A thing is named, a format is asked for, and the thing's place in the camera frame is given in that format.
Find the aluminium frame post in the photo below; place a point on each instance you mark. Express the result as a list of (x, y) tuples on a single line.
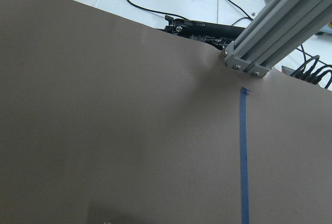
[(280, 28)]

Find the orange black connector block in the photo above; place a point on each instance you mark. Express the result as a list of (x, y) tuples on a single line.
[(312, 71)]

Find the black clamp tool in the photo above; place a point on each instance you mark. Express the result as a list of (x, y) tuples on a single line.
[(216, 35)]

